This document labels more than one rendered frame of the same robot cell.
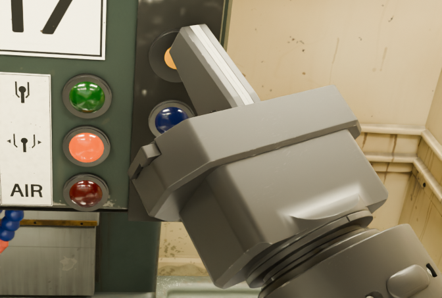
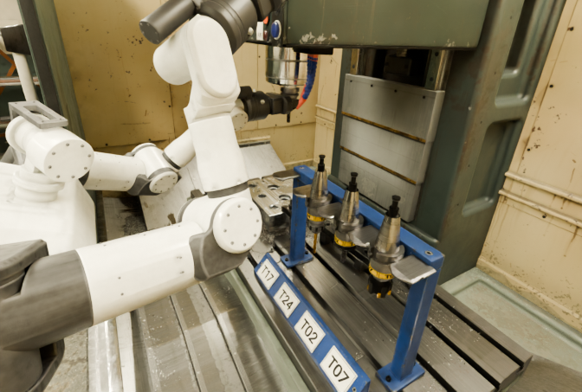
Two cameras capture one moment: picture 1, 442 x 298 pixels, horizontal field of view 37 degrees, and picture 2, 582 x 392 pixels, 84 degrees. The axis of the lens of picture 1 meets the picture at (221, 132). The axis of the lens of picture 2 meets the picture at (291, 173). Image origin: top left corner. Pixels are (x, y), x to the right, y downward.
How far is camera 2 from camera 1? 0.69 m
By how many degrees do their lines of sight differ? 61
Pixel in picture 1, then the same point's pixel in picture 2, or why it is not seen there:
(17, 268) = (384, 193)
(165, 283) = (481, 274)
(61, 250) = (400, 191)
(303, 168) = not seen: outside the picture
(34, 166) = (260, 26)
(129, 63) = not seen: outside the picture
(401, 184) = not seen: outside the picture
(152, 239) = (442, 208)
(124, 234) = (431, 199)
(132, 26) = not seen: outside the picture
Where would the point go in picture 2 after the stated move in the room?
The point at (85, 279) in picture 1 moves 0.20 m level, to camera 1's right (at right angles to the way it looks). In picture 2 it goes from (406, 211) to (444, 240)
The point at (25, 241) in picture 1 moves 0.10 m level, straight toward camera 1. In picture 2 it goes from (390, 181) to (375, 187)
